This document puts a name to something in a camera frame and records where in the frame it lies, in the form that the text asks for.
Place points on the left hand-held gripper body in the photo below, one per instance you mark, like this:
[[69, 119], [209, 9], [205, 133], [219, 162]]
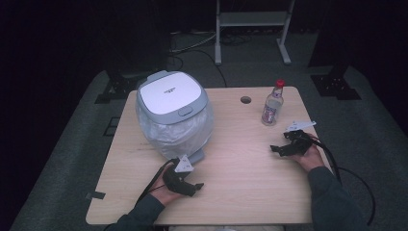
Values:
[[174, 181]]

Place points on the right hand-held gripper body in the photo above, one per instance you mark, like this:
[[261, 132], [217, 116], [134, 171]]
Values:
[[300, 141]]

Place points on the clear bottle with red cap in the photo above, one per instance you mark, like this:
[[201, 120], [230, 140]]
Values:
[[272, 109]]

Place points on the white grey lidded trash can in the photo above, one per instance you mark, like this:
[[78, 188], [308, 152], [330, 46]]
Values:
[[170, 93]]

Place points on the person's left hand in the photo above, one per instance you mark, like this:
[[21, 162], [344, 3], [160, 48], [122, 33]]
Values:
[[165, 194]]

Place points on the person's right hand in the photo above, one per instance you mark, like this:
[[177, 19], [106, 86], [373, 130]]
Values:
[[309, 159]]

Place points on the translucent plastic trash bag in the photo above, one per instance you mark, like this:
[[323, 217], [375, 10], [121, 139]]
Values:
[[179, 134]]

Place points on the black stand base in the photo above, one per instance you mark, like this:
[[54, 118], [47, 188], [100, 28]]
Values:
[[335, 85], [117, 88]]

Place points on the grey tape strip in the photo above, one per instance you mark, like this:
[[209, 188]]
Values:
[[95, 195]]

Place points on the dark floor socket plate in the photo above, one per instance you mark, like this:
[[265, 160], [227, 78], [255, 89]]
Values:
[[111, 126]]

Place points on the white metal stand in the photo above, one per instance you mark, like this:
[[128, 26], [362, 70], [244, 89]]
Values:
[[251, 18]]

